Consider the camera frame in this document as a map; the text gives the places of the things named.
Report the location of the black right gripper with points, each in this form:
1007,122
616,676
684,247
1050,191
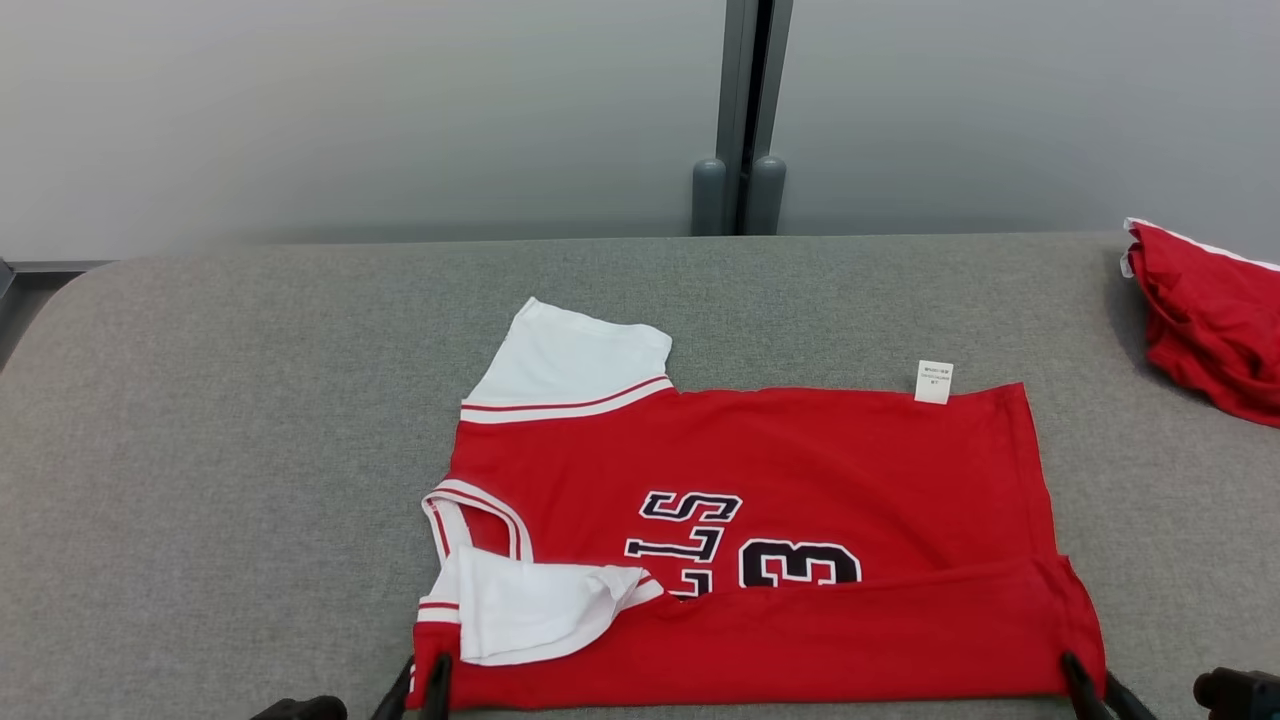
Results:
1240,695

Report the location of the red white basketball jersey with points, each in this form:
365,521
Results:
800,450

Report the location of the red basketball shorts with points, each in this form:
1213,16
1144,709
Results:
1220,320

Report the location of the grey metal partition post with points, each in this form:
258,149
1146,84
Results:
742,80

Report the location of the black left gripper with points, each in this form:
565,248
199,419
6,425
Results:
310,710

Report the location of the grey cylindrical post foot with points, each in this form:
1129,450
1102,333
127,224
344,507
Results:
709,200
768,200

